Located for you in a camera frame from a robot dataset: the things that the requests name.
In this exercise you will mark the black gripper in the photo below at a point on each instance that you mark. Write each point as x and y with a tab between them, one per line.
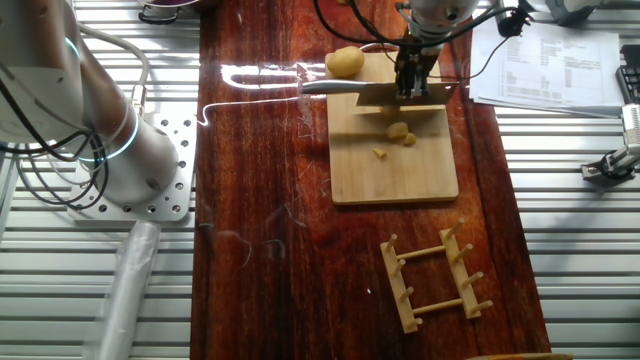
420	50

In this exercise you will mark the steel cleaver knife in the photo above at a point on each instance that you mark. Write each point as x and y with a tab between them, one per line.
335	87

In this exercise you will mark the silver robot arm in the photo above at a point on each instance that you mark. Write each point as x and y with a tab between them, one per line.
135	150

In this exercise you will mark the small potato chunk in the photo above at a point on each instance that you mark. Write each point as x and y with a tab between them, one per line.
409	139

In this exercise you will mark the large peeled potato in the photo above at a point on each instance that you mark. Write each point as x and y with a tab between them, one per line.
346	62

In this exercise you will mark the small potato wedge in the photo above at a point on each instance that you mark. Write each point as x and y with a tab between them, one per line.
379	153

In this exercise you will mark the bamboo cutting board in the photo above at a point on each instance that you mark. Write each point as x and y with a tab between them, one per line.
395	180

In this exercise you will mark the printed paper sheet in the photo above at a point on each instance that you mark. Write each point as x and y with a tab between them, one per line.
550	70

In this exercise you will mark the wooden knife rack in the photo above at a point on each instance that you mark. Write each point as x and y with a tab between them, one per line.
397	290

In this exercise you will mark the black keyboard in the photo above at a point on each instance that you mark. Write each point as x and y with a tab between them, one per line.
631	80

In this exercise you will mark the steel cooking pot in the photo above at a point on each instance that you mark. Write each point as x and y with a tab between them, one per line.
172	7

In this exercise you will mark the plastic wrapped roll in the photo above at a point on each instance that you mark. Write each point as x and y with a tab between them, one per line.
125	290

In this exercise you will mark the small grey camera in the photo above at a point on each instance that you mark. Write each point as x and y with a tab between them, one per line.
631	125

